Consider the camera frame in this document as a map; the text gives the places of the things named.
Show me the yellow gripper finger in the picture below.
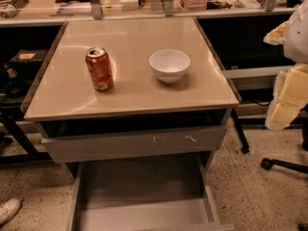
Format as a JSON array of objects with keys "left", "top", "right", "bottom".
[
  {"left": 263, "top": 22, "right": 287, "bottom": 45},
  {"left": 265, "top": 64, "right": 308, "bottom": 131}
]

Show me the orange soda can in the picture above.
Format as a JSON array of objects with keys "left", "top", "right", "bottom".
[{"left": 85, "top": 47, "right": 114, "bottom": 91}]

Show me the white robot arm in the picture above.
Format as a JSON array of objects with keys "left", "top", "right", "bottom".
[{"left": 264, "top": 0, "right": 308, "bottom": 130}]

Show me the grey drawer cabinet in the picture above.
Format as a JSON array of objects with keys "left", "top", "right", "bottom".
[{"left": 20, "top": 16, "right": 243, "bottom": 231}]

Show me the open grey middle drawer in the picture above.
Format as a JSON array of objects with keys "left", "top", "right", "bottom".
[{"left": 66, "top": 151, "right": 236, "bottom": 231}]

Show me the grey top drawer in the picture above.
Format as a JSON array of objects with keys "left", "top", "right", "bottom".
[{"left": 42, "top": 125, "right": 226, "bottom": 163}]

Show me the black table leg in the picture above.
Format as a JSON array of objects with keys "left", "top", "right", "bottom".
[{"left": 231, "top": 110, "right": 249, "bottom": 154}]

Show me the black office chair base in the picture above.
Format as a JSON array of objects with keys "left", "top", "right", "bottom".
[{"left": 261, "top": 158, "right": 308, "bottom": 174}]

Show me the white bowl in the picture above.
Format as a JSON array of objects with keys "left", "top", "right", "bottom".
[{"left": 149, "top": 49, "right": 191, "bottom": 84}]

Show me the black box with label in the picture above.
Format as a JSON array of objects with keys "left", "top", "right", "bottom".
[{"left": 10, "top": 49, "right": 48, "bottom": 67}]

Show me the white shoe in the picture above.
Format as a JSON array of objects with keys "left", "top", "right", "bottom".
[{"left": 0, "top": 198, "right": 21, "bottom": 225}]

